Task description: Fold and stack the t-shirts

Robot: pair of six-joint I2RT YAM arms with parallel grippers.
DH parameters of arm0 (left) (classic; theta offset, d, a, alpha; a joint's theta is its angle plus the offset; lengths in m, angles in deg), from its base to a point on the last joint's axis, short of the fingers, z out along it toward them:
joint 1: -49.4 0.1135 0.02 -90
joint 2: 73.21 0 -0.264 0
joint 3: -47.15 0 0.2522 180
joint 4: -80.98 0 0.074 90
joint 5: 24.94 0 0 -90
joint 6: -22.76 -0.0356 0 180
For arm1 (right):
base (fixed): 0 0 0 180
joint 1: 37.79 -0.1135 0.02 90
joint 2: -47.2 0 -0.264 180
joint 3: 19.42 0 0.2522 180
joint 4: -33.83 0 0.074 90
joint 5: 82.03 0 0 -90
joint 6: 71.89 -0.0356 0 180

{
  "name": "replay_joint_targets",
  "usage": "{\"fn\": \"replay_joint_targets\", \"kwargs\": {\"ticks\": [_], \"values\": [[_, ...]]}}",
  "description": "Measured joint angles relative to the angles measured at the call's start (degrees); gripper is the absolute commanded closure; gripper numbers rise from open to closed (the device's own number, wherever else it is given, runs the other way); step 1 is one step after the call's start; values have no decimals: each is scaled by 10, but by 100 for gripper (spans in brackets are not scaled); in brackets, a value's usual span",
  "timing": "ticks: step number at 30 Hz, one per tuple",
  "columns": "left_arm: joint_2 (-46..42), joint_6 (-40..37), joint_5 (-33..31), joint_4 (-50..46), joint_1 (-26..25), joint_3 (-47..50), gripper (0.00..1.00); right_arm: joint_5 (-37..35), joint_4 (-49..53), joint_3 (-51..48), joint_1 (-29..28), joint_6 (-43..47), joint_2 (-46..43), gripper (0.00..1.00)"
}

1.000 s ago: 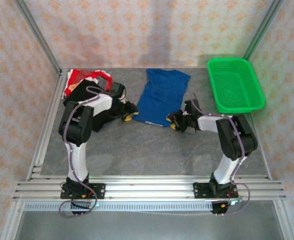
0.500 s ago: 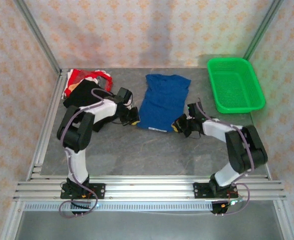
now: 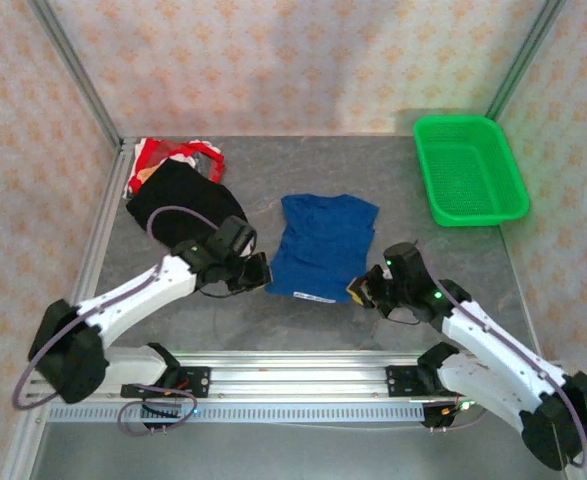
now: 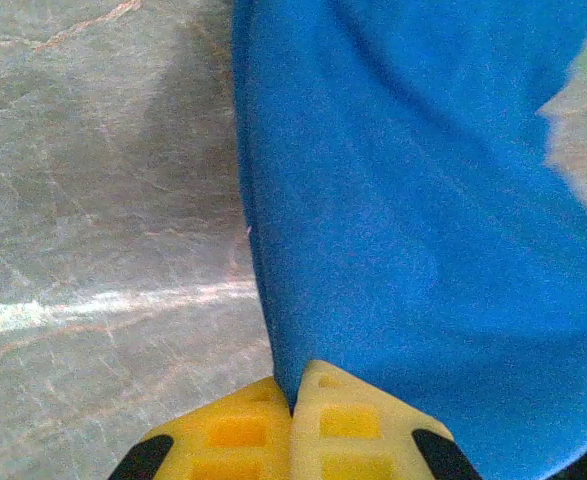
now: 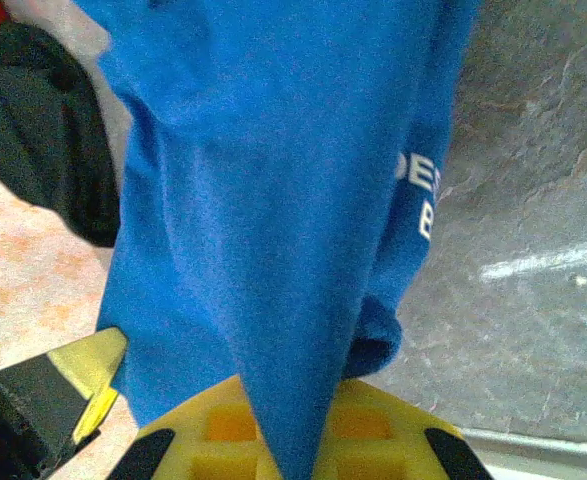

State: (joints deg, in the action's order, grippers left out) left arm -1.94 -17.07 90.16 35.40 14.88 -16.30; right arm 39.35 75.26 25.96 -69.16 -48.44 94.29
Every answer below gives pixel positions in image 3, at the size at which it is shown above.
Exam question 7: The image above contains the blue t-shirt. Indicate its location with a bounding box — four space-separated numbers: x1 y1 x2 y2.
264 193 381 305

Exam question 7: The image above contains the black t-shirt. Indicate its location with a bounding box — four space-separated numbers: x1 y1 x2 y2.
124 160 248 251

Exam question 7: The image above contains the red patterned t-shirt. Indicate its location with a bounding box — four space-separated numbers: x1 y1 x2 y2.
125 138 227 194

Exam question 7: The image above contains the white folded t-shirt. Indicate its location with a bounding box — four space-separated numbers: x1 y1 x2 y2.
124 142 142 201

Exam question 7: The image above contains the green plastic basket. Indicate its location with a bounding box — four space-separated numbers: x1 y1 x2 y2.
412 114 532 228

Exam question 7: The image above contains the grey metal panel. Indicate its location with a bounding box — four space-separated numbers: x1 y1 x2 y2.
27 422 569 480

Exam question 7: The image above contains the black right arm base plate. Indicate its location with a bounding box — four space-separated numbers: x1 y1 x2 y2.
385 363 439 400

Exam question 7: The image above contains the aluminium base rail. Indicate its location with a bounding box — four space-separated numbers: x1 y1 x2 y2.
25 349 574 403

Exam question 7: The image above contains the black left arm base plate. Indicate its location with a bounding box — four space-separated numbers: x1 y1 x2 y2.
121 366 212 400

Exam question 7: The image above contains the aluminium side rail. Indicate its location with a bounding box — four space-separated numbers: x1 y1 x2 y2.
497 227 587 480
0 142 132 480

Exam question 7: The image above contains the slotted grey cable duct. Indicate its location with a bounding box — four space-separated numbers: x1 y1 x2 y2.
46 403 427 424

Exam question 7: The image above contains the black electronics bracket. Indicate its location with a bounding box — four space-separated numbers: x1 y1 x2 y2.
421 399 474 432
140 399 184 432

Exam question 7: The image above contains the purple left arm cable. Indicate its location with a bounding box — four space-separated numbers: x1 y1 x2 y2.
11 205 223 437

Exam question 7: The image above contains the aluminium frame post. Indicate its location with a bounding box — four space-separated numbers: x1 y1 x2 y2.
486 0 568 121
26 0 125 149

